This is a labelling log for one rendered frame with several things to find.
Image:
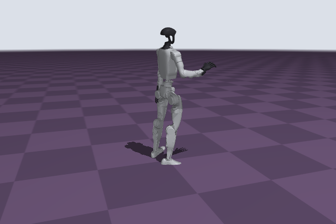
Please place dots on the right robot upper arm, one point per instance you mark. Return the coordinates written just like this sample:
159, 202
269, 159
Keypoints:
176, 56

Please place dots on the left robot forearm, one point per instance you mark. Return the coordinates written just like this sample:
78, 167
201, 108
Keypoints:
160, 80

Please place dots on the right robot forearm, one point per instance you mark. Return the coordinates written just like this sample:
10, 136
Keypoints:
191, 74

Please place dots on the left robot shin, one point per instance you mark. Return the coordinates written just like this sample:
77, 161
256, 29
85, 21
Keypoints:
157, 134

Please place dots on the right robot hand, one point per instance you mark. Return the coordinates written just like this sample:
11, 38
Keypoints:
207, 66

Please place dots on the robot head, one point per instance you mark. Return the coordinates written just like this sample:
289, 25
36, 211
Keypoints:
168, 32

